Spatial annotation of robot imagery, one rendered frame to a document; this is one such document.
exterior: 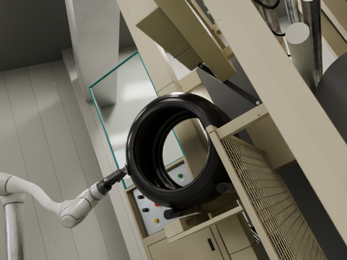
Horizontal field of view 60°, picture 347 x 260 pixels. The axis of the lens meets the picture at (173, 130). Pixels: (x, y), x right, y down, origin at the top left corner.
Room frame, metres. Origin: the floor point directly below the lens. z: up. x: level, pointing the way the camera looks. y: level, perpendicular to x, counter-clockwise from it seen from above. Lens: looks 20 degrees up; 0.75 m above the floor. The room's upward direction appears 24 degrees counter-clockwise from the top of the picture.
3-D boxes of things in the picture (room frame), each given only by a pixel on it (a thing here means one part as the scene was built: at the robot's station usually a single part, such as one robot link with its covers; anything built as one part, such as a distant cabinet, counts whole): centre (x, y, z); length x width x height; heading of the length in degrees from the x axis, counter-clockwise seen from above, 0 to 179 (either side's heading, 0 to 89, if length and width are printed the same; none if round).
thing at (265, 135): (1.58, -0.45, 1.05); 0.20 x 0.15 x 0.30; 160
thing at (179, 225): (1.55, 0.12, 0.84); 0.36 x 0.09 x 0.06; 160
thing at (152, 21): (1.28, -0.25, 1.71); 0.61 x 0.25 x 0.15; 160
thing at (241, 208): (1.50, -0.01, 0.80); 0.37 x 0.36 x 0.02; 70
